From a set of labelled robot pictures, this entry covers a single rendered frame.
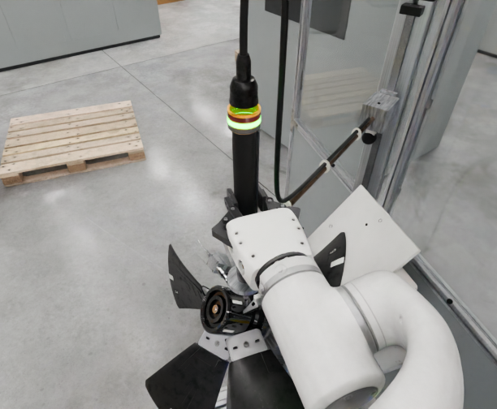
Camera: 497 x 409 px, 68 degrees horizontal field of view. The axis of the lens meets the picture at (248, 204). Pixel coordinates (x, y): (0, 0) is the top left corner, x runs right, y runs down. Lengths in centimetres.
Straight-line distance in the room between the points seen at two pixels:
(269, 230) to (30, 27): 580
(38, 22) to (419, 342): 603
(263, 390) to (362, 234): 47
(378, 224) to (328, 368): 70
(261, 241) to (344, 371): 19
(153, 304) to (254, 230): 202
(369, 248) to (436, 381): 72
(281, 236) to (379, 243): 56
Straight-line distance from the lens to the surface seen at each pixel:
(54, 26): 620
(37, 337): 261
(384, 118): 107
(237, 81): 46
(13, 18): 610
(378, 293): 41
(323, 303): 41
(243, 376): 91
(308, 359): 39
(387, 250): 100
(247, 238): 49
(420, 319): 36
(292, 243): 48
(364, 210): 107
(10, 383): 253
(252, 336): 96
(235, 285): 71
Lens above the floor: 203
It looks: 42 degrees down
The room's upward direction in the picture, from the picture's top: straight up
